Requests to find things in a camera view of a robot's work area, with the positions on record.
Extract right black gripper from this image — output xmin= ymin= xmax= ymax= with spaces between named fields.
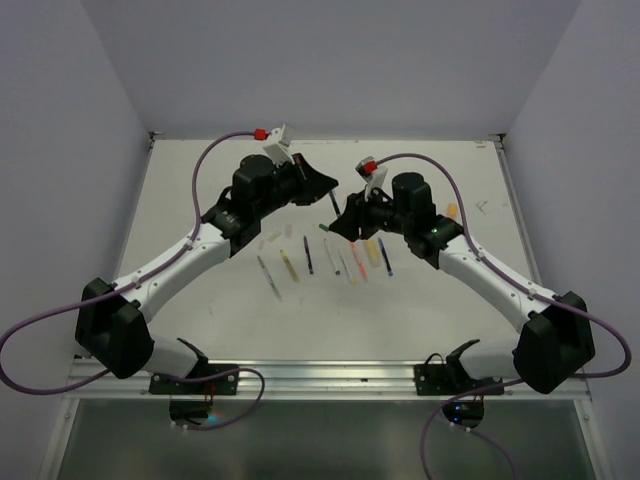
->
xmin=330 ymin=181 xmax=413 ymax=240

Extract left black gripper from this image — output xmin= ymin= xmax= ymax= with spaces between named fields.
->
xmin=254 ymin=151 xmax=337 ymax=218

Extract orange thin highlighter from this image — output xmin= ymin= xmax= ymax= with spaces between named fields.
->
xmin=349 ymin=242 xmax=368 ymax=282

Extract yellow thick highlighter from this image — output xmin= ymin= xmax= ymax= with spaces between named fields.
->
xmin=364 ymin=239 xmax=382 ymax=268

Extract blue green pen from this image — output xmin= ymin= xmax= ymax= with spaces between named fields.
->
xmin=378 ymin=238 xmax=394 ymax=277

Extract purple gel pen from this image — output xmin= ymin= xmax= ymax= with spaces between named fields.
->
xmin=303 ymin=235 xmax=314 ymax=275

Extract yellow thin highlighter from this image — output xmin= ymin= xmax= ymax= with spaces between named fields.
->
xmin=280 ymin=249 xmax=300 ymax=283

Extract green clear pen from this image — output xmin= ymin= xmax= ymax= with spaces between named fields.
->
xmin=256 ymin=255 xmax=282 ymax=302

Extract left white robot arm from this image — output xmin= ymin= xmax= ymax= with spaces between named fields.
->
xmin=75 ymin=154 xmax=338 ymax=393

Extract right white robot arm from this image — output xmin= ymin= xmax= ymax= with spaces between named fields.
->
xmin=329 ymin=173 xmax=595 ymax=394

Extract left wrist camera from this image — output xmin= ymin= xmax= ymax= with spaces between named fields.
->
xmin=262 ymin=124 xmax=294 ymax=166

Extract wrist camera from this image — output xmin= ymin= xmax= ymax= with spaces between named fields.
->
xmin=262 ymin=124 xmax=294 ymax=166
xmin=355 ymin=157 xmax=388 ymax=201

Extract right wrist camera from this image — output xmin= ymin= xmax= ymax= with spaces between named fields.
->
xmin=355 ymin=157 xmax=388 ymax=201

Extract aluminium rail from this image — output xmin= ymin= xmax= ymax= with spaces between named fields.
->
xmin=64 ymin=359 xmax=590 ymax=401

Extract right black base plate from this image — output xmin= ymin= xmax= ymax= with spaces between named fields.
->
xmin=413 ymin=363 xmax=504 ymax=397

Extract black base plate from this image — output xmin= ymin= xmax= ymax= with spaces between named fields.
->
xmin=148 ymin=363 xmax=239 ymax=397
xmin=413 ymin=363 xmax=504 ymax=397

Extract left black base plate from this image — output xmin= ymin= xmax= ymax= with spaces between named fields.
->
xmin=148 ymin=363 xmax=239 ymax=397

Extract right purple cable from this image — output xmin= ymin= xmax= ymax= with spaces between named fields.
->
xmin=377 ymin=152 xmax=631 ymax=480

